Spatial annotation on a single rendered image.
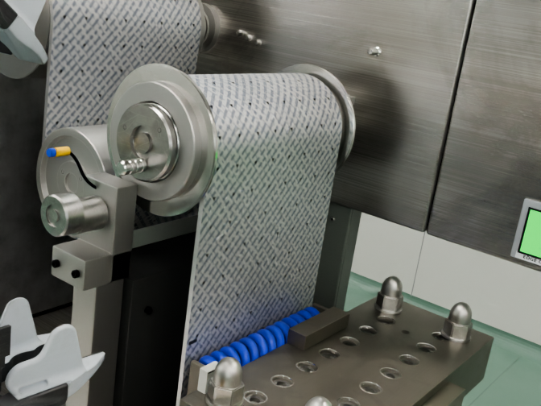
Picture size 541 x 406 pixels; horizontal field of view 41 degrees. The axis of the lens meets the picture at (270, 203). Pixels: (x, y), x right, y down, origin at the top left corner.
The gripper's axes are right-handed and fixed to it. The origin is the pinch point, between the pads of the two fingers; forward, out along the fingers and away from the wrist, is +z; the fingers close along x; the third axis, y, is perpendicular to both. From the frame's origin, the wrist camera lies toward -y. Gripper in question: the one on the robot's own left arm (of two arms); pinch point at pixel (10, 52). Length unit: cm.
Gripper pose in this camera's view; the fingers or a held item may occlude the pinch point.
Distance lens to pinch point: 58.9
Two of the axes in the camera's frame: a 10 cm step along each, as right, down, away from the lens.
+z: 3.7, 4.9, 7.9
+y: 4.9, -8.2, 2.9
